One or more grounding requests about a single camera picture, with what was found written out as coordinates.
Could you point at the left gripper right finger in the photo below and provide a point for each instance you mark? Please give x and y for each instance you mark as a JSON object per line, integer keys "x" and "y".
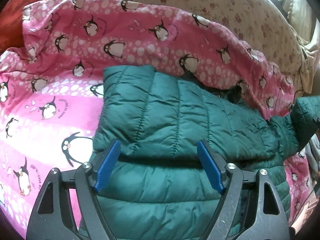
{"x": 264, "y": 215}

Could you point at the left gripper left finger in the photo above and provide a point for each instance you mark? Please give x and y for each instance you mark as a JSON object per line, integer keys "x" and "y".
{"x": 52, "y": 214}

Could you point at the teal quilted puffer jacket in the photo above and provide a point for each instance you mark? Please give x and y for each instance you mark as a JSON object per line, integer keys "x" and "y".
{"x": 158, "y": 189}

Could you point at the grey cloth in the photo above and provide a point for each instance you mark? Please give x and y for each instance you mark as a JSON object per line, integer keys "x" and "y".
{"x": 312, "y": 154}

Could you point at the pink penguin print blanket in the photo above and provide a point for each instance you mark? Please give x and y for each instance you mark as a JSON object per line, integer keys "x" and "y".
{"x": 52, "y": 86}

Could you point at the floral beige bed sheet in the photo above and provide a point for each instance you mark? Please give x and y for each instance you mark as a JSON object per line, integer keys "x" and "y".
{"x": 263, "y": 25}

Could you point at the beige curtain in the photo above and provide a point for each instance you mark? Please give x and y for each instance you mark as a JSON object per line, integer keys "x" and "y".
{"x": 302, "y": 19}

